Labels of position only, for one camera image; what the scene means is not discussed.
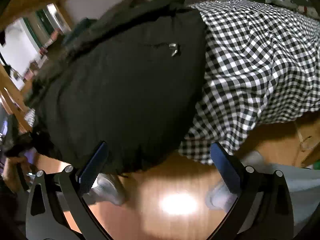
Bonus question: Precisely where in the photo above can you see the black zip jacket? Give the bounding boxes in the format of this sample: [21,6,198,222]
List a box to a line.
[25,0,206,174]

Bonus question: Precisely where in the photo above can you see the person's left hand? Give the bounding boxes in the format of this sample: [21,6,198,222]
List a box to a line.
[2,156,31,193]

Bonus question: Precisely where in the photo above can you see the teal pillow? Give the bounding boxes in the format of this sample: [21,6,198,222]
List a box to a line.
[62,18,97,46]

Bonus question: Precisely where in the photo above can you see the black white checkered bedsheet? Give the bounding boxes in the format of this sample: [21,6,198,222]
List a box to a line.
[175,0,319,164]

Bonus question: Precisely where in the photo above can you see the wooden bunk bed frame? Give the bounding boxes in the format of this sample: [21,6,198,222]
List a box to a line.
[1,0,62,131]

